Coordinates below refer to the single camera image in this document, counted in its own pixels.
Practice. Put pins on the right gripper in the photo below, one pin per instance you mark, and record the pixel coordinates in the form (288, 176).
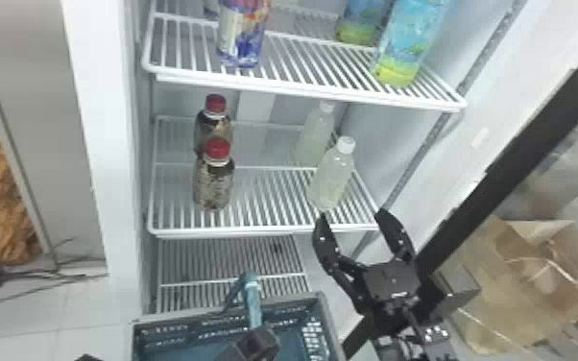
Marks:
(390, 292)

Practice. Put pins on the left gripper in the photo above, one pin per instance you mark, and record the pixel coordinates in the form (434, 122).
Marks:
(251, 348)

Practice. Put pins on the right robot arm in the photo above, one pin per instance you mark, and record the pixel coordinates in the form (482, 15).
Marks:
(430, 345)

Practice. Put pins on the blue basket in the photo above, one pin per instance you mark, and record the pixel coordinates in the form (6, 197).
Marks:
(309, 332)

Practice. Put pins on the pale bottle with white cap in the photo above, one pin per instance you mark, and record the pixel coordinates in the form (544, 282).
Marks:
(332, 176)
(314, 136)

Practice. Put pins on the brown paper bag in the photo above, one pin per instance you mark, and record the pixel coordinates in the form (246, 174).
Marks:
(516, 292)

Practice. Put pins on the dark bottle with red cap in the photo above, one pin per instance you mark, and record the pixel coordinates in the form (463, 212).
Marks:
(212, 126)
(213, 184)

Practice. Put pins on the fridge door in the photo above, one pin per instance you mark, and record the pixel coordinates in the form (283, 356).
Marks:
(521, 151)

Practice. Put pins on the green and blue bottle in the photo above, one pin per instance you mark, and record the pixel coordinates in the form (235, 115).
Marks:
(359, 22)
(406, 40)

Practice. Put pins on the white fridge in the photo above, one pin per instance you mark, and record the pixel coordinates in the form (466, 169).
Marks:
(112, 151)

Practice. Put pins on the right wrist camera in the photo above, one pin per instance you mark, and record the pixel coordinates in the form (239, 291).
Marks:
(455, 295)

